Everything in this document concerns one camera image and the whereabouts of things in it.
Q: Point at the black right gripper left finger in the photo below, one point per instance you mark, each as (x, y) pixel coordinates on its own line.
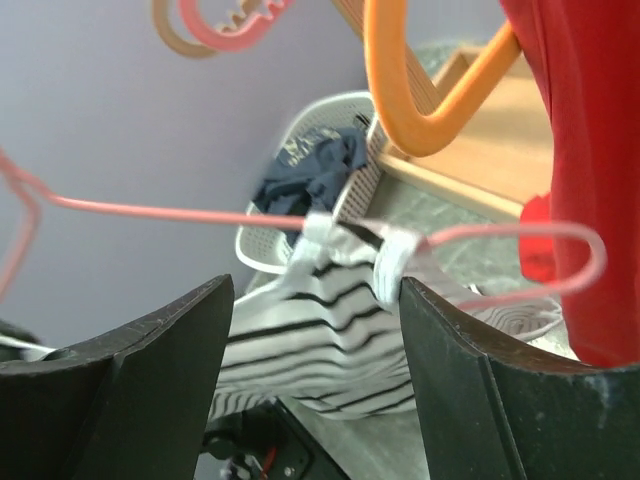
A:
(132, 403)

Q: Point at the pink wire hanger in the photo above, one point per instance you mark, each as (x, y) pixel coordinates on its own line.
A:
(150, 210)

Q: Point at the orange hanger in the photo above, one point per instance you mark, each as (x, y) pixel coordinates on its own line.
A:
(412, 119)

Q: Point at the pink plastic hanger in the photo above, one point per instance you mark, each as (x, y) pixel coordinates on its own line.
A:
(243, 31)

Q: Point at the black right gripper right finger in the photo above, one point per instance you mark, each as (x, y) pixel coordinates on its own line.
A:
(493, 407)

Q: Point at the wooden clothes rack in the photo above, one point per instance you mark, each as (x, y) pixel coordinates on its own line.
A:
(503, 155)

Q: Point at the navy blue printed top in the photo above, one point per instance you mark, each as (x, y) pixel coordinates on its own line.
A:
(310, 171)

